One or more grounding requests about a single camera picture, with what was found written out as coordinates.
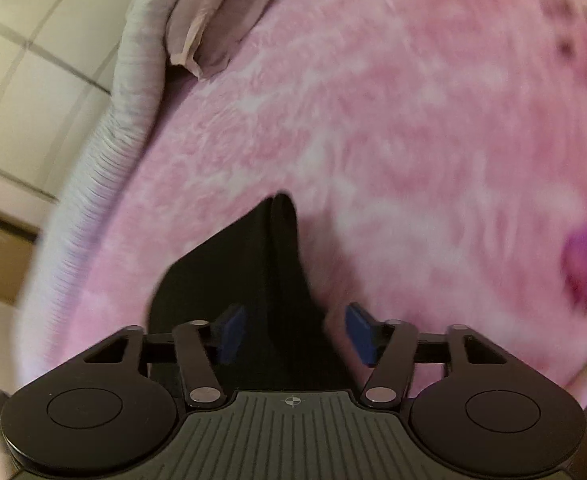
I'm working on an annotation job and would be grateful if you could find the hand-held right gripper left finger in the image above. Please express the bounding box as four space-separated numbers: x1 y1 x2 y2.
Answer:
83 304 246 407

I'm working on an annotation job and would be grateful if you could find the black garment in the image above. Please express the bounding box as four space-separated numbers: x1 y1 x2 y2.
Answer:
148 191 354 393

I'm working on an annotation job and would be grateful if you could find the pink rose-print blanket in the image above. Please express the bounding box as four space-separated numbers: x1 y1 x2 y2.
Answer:
38 0 587 401

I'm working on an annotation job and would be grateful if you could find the cream wardrobe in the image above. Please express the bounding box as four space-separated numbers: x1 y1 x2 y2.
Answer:
0 0 159 306

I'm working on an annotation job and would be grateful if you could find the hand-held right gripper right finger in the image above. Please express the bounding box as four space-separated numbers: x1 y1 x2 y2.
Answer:
346 303 509 407

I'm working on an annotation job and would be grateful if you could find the striped grey quilt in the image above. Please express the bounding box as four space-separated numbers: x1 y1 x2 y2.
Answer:
13 0 204 386

